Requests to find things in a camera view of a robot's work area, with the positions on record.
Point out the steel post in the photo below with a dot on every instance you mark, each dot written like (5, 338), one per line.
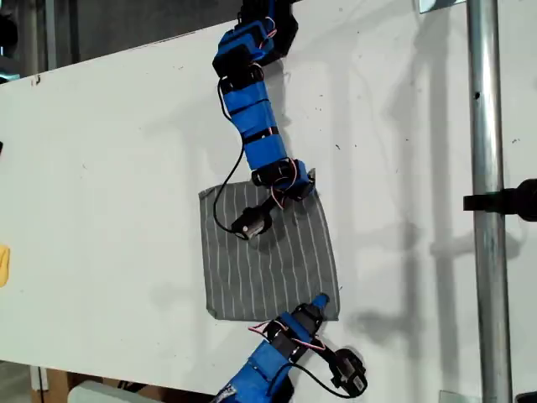
(486, 126)

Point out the yellow object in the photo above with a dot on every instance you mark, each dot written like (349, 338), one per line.
(3, 264)

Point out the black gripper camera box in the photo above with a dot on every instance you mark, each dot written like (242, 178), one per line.
(350, 373)
(251, 224)

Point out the grey white-striped towel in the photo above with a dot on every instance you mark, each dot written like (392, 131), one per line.
(260, 273)

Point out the black clamp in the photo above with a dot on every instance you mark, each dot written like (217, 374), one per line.
(512, 201)

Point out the white box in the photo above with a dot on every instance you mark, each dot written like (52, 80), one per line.
(96, 394)

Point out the brown cardboard box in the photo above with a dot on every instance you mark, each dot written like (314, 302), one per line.
(56, 384)

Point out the black camera stalk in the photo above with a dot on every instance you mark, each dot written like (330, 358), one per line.
(272, 203)
(327, 354)

